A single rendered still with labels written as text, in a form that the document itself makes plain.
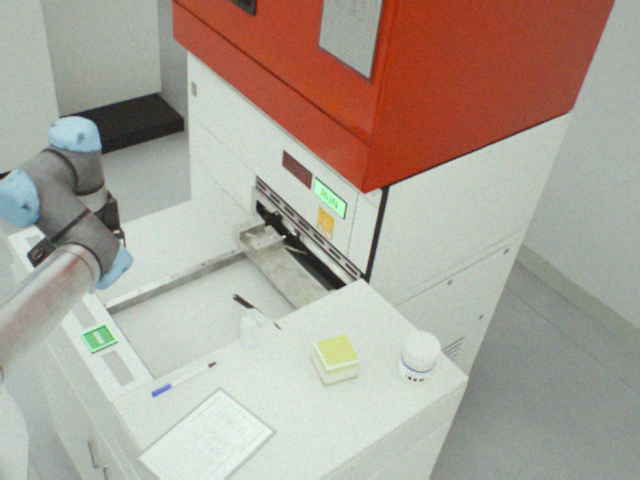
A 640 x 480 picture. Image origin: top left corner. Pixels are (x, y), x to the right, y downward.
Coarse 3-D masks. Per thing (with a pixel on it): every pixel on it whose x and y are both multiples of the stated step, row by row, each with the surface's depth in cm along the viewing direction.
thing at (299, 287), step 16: (240, 240) 175; (272, 256) 171; (288, 256) 172; (272, 272) 167; (288, 272) 168; (304, 272) 168; (288, 288) 163; (304, 288) 164; (320, 288) 165; (304, 304) 160
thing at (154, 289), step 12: (228, 252) 175; (240, 252) 176; (204, 264) 171; (216, 264) 172; (228, 264) 175; (168, 276) 166; (180, 276) 166; (192, 276) 169; (144, 288) 162; (156, 288) 163; (168, 288) 166; (120, 300) 158; (132, 300) 160; (144, 300) 163; (108, 312) 157
